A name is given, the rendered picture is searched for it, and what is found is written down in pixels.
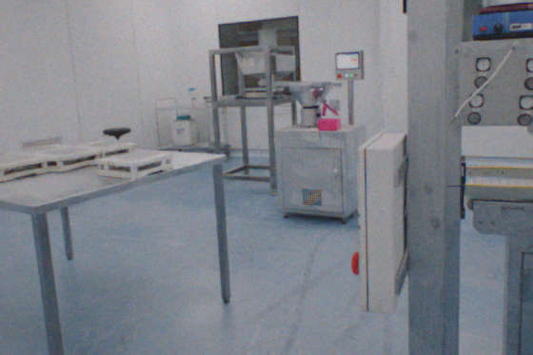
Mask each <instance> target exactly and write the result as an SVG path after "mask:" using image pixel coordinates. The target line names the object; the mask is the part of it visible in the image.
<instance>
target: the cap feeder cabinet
mask: <svg viewBox="0 0 533 355"><path fill-rule="evenodd" d="M366 125H367V124H365V123H354V125H349V124H348V123H341V129H337V130H318V126H310V128H306V127H307V126H302V125H301V123H300V124H297V125H294V126H291V127H287V128H282V129H275V130H273V131H274V135H275V150H276V168H277V187H278V205H279V208H280V209H281V211H282V212H284V213H285V215H284V218H288V215H286V213H287V212H290V213H300V214H308V215H326V216H337V217H343V219H344V220H343V221H342V222H341V223H342V225H346V224H347V222H346V221H345V218H346V217H347V216H348V215H351V214H352V213H353V212H354V211H355V210H356V209H358V169H357V149H358V147H359V146H361V145H362V144H363V143H365V142H366Z"/></svg>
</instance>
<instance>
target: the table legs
mask: <svg viewBox="0 0 533 355"><path fill-rule="evenodd" d="M212 170H213V184H214V196H215V208H216V222H217V234H218V248H219V272H220V286H221V298H222V299H223V303H225V304H227V303H229V298H230V284H229V258H228V244H227V217H226V205H225V192H224V177H223V164H222V163H220V164H218V165H214V166H212ZM60 215H61V222H62V229H63V237H64V244H65V251H66V257H68V260H71V259H72V256H73V250H72V242H71V235H70V227H69V206H67V207H61V208H60ZM31 223H32V230H33V237H34V243H35V249H36V257H37V269H38V277H39V284H40V290H41V297H42V303H43V310H44V317H45V323H46V331H47V336H48V344H49V355H64V348H63V342H62V334H61V327H60V321H59V307H58V301H57V293H56V286H55V280H54V272H53V265H52V258H51V251H50V244H49V224H48V216H47V213H43V214H39V215H31Z"/></svg>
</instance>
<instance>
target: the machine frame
mask: <svg viewBox="0 0 533 355"><path fill-rule="evenodd" d="M463 42H464V0H407V178H408V352H409V355H459V311H460V248H461V166H462V127H460V126H459V114H458V116H457V117H456V119H455V120H454V122H453V124H452V125H451V124H450V123H451V121H452V119H453V118H454V116H455V114H456V113H457V111H458V109H459V99H460V59H459V58H457V59H453V45H460V43H463Z"/></svg>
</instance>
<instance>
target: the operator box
mask: <svg viewBox="0 0 533 355"><path fill-rule="evenodd" d="M357 169H358V253H359V296H360V310H361V311H370V312H385V313H390V314H393V313H394V312H395V310H396V307H397V304H398V301H399V299H400V296H401V290H402V288H403V285H404V282H405V278H406V275H407V269H408V243H407V217H408V201H407V135H406V134H405V133H377V134H376V135H375V136H373V137H372V138H371V139H369V140H368V141H366V142H365V143H363V144H362V145H361V146H359V147H358V149H357Z"/></svg>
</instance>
